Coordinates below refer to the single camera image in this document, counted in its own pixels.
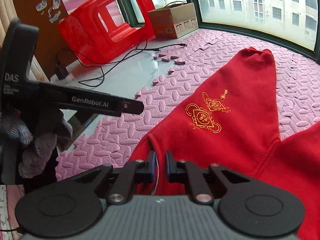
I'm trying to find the loose pink mat pieces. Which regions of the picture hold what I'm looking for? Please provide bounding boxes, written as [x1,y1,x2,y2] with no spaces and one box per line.
[152,50,186,66]

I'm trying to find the brown wooden cabinet with stickers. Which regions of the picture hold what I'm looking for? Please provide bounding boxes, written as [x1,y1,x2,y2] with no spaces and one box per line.
[15,0,78,80]

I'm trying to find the pale printed cloth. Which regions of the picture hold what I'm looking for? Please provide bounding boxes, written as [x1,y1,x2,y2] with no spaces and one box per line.
[0,185,25,233]

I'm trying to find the person's left forearm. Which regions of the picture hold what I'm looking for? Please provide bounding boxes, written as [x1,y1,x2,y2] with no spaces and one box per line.
[24,150,59,195]

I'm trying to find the red hoodie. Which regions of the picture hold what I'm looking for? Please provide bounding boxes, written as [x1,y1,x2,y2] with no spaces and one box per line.
[122,48,320,240]

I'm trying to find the brown cardboard box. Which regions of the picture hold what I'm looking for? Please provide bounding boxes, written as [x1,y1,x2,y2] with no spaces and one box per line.
[147,2,200,39]

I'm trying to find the person's left hand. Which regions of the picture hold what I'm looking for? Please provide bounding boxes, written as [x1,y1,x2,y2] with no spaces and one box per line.
[0,112,73,179]

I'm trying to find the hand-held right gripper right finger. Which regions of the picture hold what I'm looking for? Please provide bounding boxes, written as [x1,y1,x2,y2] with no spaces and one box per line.
[165,151,251,204]

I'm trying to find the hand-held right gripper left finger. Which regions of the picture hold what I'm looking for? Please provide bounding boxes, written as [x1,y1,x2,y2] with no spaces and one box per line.
[72,151,156,205]

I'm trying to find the red plastic stool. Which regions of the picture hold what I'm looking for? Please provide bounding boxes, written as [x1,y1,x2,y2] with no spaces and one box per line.
[58,0,157,65]

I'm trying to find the green window frame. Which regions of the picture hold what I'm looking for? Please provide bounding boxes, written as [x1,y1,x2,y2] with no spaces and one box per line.
[116,0,320,64]

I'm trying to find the black power adapter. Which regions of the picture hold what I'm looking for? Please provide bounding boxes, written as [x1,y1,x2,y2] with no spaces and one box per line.
[55,64,68,79]

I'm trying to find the beige apartment building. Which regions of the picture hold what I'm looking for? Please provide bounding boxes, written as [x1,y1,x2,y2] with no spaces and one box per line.
[146,0,320,50]

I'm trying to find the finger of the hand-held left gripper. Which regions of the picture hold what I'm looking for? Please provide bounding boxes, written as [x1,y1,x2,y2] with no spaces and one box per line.
[122,99,145,115]

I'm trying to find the black cable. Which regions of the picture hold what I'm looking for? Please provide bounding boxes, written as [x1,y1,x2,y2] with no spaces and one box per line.
[55,34,188,87]

